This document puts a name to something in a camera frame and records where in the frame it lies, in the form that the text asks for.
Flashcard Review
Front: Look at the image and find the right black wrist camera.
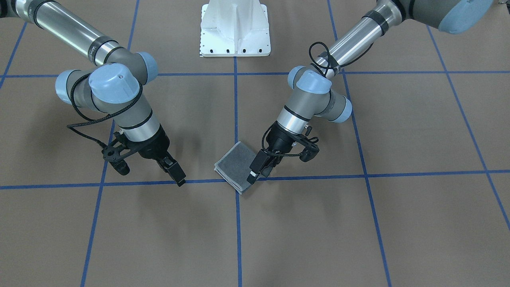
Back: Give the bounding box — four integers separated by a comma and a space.
102, 132, 139, 176

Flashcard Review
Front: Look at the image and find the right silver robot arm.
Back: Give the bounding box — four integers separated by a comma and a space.
1, 0, 186, 187

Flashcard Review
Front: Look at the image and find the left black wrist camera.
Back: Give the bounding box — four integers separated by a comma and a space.
295, 125, 320, 162

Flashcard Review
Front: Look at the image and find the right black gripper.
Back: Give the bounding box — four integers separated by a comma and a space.
138, 125, 186, 187

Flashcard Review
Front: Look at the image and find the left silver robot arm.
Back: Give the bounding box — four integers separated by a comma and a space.
241, 0, 492, 184

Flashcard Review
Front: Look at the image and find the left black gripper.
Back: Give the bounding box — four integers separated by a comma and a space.
247, 124, 296, 184

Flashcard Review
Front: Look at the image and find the pink towel grey back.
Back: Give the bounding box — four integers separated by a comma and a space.
214, 142, 256, 195

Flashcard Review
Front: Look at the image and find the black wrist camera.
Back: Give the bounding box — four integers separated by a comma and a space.
102, 132, 139, 176
295, 125, 320, 162

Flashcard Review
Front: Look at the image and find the white pedestal column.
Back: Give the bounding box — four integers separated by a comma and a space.
199, 0, 271, 57

